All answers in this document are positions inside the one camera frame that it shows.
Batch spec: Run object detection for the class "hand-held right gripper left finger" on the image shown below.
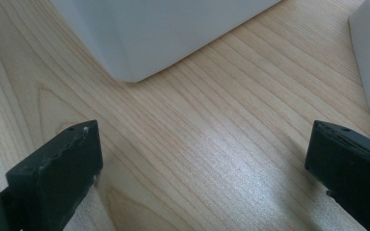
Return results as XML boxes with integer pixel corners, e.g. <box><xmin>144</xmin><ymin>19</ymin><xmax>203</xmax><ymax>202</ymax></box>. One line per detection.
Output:
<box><xmin>5</xmin><ymin>119</ymin><xmax>104</xmax><ymax>231</ymax></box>

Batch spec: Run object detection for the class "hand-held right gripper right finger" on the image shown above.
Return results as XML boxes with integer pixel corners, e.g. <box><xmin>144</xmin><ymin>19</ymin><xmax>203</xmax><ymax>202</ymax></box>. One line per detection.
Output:
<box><xmin>304</xmin><ymin>119</ymin><xmax>370</xmax><ymax>231</ymax></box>

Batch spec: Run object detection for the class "white rounded plastic container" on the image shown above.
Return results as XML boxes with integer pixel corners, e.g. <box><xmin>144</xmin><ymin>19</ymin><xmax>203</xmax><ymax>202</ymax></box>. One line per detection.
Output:
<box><xmin>49</xmin><ymin>0</ymin><xmax>282</xmax><ymax>84</ymax></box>

